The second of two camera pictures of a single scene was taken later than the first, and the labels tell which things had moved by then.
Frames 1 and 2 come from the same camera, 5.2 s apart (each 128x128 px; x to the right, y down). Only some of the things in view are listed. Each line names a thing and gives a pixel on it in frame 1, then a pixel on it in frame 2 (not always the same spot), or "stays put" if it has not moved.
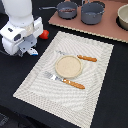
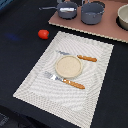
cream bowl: [122, 19] stays put
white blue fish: [33, 52] → [67, 9]
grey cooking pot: [91, 12] stays put
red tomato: [44, 34] stays put
